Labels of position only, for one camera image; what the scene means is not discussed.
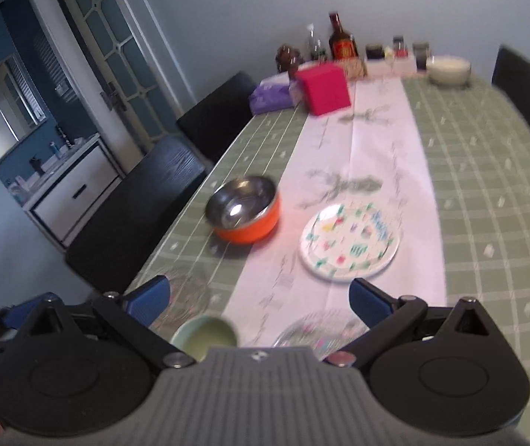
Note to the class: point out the wine glass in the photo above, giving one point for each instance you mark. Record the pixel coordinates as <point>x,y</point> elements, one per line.
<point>389,58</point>

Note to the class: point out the brown figurine jar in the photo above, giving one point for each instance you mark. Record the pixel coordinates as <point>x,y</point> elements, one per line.
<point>288,58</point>

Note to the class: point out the white glazed door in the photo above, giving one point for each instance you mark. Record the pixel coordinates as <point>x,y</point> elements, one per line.
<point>106,51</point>

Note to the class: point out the white table runner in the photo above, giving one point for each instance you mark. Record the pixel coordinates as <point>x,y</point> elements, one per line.
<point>376,158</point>

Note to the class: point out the purple tissue pack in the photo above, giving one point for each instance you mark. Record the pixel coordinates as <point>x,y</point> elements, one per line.
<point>272,95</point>

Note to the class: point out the patterned paper plate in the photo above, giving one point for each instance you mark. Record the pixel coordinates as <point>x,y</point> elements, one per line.
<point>349,241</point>

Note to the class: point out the red label jar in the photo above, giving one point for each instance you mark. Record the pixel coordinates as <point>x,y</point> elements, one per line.
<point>400,47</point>

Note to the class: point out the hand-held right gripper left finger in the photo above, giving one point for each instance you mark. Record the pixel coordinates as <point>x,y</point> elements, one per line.
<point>146,298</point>

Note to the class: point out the brown liquor bottle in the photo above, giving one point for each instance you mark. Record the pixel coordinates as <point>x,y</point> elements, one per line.
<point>341,39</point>

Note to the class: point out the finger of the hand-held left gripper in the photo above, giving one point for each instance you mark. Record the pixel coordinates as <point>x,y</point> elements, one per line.
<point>17,314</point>

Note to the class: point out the clear glass plate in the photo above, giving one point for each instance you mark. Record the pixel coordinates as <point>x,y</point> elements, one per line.
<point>316,333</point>

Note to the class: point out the wall mirror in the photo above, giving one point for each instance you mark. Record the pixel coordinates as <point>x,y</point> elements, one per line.
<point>9,97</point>

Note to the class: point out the orange steel bowl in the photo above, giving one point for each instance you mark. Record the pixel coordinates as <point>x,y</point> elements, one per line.
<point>244,211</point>

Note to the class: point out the dark glass jar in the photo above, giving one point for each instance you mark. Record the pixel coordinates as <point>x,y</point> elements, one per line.
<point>374,51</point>

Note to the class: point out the grey lid jar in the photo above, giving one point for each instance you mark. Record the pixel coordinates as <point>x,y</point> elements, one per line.
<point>420,50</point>

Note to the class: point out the pale green bowl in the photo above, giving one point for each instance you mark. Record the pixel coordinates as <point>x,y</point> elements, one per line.
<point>206,337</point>

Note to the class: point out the clear plastic bottle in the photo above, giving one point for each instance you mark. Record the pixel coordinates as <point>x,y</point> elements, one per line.
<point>314,42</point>

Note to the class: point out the pink box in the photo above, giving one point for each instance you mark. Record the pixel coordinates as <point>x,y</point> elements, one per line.
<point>324,89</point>

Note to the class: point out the black chair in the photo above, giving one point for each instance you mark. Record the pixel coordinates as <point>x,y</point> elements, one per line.
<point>127,223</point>
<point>525,95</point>
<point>218,116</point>

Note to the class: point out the white drawer cabinet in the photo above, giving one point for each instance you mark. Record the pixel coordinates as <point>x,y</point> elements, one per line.
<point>72,190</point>

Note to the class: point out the black faucet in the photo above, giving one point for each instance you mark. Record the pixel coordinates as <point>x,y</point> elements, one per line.
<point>36,166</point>

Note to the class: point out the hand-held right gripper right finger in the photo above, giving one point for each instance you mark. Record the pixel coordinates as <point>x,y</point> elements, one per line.
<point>371,302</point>

